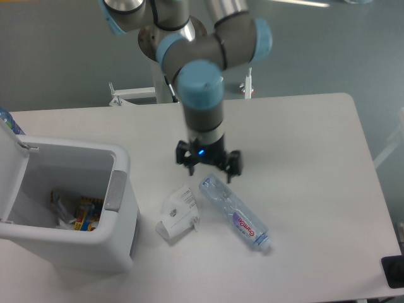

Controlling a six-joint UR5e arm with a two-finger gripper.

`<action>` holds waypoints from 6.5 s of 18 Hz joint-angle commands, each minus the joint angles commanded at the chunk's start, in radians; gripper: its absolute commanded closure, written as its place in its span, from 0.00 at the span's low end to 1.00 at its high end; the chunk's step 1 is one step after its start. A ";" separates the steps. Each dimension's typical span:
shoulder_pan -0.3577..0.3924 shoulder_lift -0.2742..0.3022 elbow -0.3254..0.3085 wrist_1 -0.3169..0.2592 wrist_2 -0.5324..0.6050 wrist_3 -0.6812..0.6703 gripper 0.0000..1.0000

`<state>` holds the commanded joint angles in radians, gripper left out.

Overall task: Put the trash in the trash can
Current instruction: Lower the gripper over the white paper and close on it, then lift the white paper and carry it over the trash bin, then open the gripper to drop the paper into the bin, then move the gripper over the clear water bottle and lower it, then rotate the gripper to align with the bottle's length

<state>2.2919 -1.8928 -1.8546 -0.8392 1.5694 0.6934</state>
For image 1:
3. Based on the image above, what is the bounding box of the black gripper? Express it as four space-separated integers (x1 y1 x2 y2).
175 135 242 184

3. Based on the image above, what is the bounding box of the clear plastic water bottle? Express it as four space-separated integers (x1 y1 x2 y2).
199 174 271 253

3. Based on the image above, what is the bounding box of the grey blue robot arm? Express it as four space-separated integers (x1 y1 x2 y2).
99 1 273 178

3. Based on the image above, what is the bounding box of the colourful trash in can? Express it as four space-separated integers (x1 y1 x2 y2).
50 190 104 232

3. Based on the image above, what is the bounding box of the white trash can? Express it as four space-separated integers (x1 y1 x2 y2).
1 123 140 272

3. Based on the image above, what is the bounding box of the blue bottle at left edge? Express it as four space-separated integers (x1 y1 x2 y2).
0 107 25 135

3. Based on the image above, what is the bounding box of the black device at table edge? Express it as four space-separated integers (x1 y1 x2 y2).
381 255 403 289

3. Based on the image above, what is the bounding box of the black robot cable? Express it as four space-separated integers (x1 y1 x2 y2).
163 74 177 104

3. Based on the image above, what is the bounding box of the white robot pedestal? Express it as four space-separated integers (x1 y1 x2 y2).
109 16 254 107

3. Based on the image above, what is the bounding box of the white frame at right edge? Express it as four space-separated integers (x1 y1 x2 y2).
373 107 403 169

